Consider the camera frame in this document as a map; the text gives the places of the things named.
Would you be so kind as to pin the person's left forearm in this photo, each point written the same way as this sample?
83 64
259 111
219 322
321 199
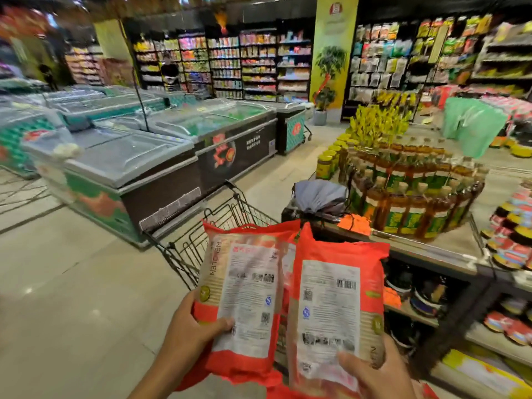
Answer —
151 380

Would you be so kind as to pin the group of red-lidded jars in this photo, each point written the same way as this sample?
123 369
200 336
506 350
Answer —
511 328

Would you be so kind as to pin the grey display shelving unit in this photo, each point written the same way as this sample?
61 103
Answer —
469 253

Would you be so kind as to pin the wall of hanging packets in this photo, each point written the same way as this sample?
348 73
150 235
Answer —
382 58

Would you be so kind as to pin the potted green plant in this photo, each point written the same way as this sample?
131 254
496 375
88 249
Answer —
328 66

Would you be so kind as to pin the group of dark jars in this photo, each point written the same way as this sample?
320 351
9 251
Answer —
424 297

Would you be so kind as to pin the chest freezer with green panel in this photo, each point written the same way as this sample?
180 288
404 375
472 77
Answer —
124 170

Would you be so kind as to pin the row of glass-topped freezers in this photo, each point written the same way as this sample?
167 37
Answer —
99 103

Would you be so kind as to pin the dark shelf with packets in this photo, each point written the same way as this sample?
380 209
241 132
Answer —
505 58

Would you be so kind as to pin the pile of pink packets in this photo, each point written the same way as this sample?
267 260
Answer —
509 107

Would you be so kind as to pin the grey folded bag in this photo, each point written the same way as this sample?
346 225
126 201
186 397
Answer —
318 197

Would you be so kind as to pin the black chest freezer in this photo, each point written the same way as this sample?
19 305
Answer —
224 145

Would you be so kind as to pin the chest freezer with teal pattern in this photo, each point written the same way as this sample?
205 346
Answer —
20 141

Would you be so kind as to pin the display of yellow packets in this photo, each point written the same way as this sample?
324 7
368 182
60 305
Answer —
378 124

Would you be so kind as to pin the orange noodle packet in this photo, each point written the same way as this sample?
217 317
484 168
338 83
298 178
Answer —
332 315
249 381
245 303

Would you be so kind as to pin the person's left thumb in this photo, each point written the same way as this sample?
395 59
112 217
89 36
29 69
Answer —
214 329

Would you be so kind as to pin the row of yellow-lidded jars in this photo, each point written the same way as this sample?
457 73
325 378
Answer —
326 162

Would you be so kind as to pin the person's left hand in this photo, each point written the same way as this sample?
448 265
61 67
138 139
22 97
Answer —
185 342

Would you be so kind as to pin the orange price tag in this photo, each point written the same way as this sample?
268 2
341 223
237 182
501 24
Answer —
391 297
354 224

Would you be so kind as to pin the person's right hand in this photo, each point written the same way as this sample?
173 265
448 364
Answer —
384 378

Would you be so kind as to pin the stack of colourful-lidded jars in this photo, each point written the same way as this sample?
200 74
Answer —
513 232

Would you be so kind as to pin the small shelf of goods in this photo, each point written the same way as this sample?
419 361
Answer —
83 64

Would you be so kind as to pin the yellow pillar sign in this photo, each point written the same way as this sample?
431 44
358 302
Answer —
334 24

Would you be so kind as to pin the bundle of green plastic bags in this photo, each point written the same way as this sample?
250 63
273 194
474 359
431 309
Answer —
474 124

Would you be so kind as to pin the small teal chest freezer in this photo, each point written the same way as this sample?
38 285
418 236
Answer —
293 130

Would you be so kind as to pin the yellow carton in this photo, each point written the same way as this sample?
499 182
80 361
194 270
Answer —
482 371

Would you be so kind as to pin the group of amber oil bottles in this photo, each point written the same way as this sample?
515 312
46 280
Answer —
415 195

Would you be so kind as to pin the long shelves of colourful goods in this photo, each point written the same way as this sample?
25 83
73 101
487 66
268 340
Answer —
232 64

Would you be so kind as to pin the person's right thumb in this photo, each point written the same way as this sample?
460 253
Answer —
353 364

